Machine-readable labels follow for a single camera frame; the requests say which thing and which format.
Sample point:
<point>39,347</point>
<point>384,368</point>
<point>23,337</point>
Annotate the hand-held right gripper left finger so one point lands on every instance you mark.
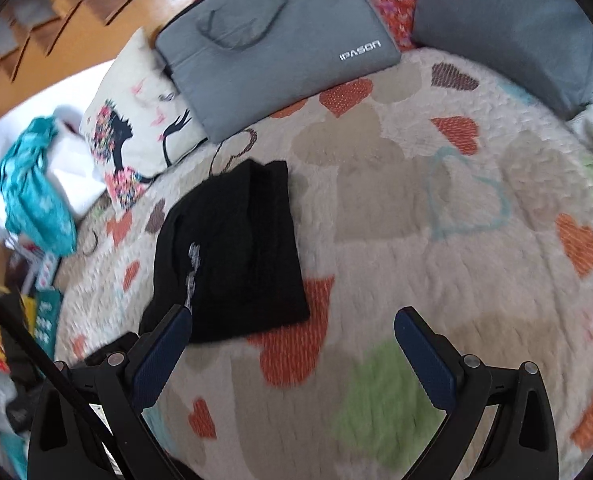
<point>164,355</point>

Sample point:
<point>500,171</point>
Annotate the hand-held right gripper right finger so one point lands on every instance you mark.
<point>424,355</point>

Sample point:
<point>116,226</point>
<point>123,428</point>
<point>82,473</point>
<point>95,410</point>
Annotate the black pants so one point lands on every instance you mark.
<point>241,260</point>

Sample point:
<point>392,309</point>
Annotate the heart print quilted bedspread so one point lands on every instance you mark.
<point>426,285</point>

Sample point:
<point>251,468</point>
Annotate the green box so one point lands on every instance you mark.
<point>46,320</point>

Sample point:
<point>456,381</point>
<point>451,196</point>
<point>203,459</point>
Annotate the black rod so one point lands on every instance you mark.
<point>26,340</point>

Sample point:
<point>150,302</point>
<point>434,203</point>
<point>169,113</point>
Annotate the colourful shapes box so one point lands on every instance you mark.
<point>41,270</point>

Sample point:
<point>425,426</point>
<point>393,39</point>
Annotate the white cloth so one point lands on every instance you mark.
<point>76,175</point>

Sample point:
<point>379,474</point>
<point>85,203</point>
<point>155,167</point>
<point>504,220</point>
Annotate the teal star print cloth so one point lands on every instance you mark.
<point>31,195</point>

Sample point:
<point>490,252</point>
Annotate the white printed pillow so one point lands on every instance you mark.
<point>141,125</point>

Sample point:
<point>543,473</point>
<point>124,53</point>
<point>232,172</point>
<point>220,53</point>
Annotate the grey laptop bag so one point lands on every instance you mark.
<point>276,60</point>

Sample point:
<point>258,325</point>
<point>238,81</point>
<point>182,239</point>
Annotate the wooden stairs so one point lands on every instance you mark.
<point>101,25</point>

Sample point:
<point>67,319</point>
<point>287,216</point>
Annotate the grey cushion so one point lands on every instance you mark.
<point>501,25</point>

